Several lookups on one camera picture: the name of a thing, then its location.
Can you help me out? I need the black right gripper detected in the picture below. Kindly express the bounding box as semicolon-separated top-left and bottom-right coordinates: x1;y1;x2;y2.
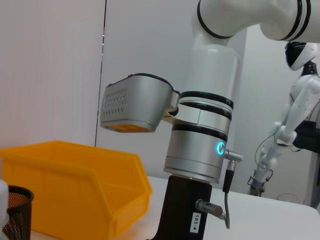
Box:
142;174;213;240

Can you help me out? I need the black mesh pen cup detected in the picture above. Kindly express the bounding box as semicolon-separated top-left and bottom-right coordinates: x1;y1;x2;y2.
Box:
1;184;35;240

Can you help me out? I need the yellow plastic storage bin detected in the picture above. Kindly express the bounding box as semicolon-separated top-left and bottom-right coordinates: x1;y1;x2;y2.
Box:
0;140;153;238

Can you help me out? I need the white humanoid robot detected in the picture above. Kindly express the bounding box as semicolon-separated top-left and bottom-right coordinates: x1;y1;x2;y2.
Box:
247;41;320;201

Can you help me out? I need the right gripper cable with connectors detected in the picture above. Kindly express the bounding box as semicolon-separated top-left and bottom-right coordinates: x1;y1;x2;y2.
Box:
194;148;245;230

